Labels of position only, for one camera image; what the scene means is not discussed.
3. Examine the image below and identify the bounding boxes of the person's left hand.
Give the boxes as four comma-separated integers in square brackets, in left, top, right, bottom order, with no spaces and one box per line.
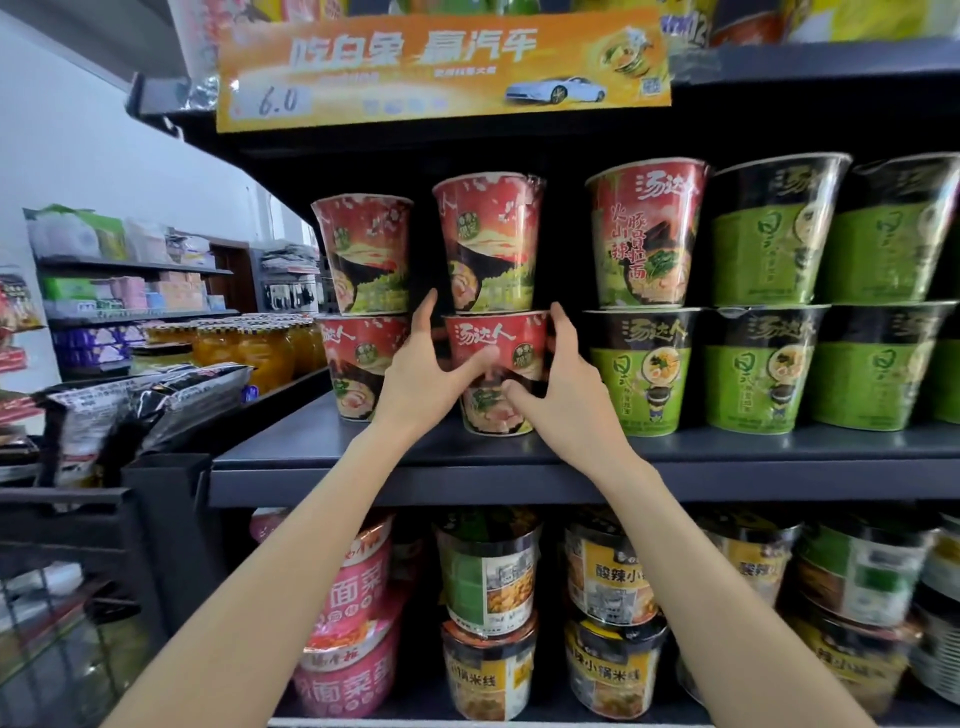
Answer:
[372,288,502,445]

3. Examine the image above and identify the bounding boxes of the person's right hand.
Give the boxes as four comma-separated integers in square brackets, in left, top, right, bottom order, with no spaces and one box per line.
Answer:
[500,301,644,486]

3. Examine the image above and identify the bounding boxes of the person's left forearm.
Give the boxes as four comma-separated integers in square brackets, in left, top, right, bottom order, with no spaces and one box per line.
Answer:
[103,420,421,728]

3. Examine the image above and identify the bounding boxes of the person's right forearm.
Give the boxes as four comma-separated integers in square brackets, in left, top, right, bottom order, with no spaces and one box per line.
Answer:
[598,459,880,728]

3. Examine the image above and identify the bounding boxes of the dark metal shelf unit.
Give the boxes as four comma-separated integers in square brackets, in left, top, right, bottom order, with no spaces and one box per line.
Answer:
[123,36,960,728]

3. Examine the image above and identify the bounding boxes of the green label noodle tub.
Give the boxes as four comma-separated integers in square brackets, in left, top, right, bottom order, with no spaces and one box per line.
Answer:
[433,508,543,639]
[793,517,940,629]

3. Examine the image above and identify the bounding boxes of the yellow label noodle tub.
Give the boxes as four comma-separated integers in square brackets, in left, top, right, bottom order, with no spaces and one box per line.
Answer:
[696,516,802,610]
[563,510,663,628]
[563,611,669,722]
[786,606,922,717]
[441,615,540,723]

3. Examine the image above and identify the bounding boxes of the red and green noodle cup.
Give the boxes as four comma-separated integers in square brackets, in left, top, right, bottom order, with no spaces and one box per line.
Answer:
[585,156,711,311]

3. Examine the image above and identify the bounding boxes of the group of yellow fruit jars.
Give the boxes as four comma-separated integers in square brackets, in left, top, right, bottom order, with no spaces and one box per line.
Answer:
[131,315,329,397]

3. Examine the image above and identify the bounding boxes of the pink noodle bowl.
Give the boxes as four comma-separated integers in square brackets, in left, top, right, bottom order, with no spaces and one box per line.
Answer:
[313,512,396,640]
[291,596,404,720]

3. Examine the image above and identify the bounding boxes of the group of green noodle cups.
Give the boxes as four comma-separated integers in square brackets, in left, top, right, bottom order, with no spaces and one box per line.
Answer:
[582,152,960,438]

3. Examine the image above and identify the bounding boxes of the orange promotional sign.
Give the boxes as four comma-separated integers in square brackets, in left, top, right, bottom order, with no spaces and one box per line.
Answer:
[215,6,674,135]

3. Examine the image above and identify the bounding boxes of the black snack packets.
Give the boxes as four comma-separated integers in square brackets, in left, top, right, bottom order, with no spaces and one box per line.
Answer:
[36,363,254,490]

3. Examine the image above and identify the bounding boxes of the background shelf with goods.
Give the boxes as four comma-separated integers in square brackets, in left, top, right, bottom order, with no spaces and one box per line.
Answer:
[24,204,241,378]

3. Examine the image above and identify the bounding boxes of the silver noodle packet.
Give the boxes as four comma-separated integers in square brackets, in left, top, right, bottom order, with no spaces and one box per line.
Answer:
[166,0,221,112]

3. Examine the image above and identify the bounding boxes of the rack of colourful snack packets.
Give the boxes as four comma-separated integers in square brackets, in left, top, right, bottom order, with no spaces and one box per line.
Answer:
[0,268,46,468]

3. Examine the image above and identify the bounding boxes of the noodle tub with white label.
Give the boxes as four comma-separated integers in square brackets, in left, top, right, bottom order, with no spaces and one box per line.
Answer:
[909,513,960,708]

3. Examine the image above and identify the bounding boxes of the black shopping basket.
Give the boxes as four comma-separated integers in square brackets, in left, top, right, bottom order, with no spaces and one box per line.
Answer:
[0,486,170,728]

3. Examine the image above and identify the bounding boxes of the row of yellow packets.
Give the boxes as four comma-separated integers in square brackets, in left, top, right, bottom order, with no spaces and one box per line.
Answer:
[660,0,960,51]

